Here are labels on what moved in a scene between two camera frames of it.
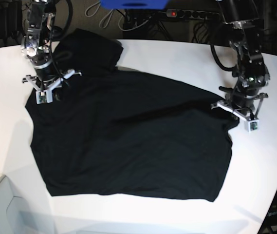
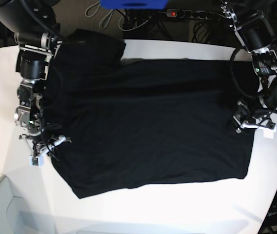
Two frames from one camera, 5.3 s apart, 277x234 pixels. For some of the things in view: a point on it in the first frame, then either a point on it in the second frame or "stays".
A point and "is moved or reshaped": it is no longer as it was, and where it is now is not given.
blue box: (134, 4) stays
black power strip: (179, 13) stays
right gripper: (244, 102) to (247, 118)
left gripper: (48, 77) to (42, 144)
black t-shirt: (110, 131) is moved or reshaped
